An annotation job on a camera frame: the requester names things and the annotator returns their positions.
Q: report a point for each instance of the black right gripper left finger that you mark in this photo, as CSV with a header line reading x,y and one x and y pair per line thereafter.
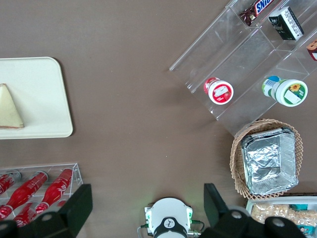
x,y
74,205

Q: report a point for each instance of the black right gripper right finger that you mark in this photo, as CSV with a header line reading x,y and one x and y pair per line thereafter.
x,y
218,218

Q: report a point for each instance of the triangular sandwich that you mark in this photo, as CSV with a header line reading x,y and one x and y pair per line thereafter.
x,y
10,111

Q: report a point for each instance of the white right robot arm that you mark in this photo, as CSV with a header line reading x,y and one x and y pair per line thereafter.
x,y
168,210

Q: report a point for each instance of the white rectangular snack tray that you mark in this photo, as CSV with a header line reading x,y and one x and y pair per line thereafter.
x,y
272,200

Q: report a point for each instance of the light tan wicker basket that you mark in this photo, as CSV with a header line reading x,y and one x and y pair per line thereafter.
x,y
237,153

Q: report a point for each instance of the beige rectangular tray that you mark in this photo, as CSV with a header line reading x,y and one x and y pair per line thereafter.
x,y
44,99

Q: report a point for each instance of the red cola bottle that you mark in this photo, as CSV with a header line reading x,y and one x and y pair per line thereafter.
x,y
24,216
5,184
29,186
58,186

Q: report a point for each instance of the clear acrylic bottle rack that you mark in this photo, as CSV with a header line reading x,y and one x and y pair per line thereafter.
x,y
76,173

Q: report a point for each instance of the clear bag of puffed snacks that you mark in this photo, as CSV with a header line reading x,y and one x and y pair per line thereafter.
x,y
304,215
270,213

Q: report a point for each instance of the foil wrapped packages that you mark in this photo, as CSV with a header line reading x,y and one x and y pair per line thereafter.
x,y
267,161

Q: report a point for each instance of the small teal snack packet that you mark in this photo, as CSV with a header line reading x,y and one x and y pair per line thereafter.
x,y
299,207

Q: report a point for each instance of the teal snack box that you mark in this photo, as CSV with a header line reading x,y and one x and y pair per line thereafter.
x,y
305,229

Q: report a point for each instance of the red lid yogurt cup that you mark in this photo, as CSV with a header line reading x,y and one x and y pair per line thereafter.
x,y
219,91

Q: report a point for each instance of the green lid yogurt cup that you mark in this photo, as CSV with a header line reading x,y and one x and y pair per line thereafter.
x,y
287,90

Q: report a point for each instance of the clear acrylic stepped display stand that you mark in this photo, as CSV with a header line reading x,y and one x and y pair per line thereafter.
x,y
247,62

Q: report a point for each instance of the red cookie box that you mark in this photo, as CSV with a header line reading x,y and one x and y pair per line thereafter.
x,y
313,50

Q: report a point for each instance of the small black white carton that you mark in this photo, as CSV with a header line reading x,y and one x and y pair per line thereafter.
x,y
287,23

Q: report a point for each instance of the Snickers chocolate bar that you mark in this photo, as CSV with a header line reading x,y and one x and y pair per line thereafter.
x,y
260,8

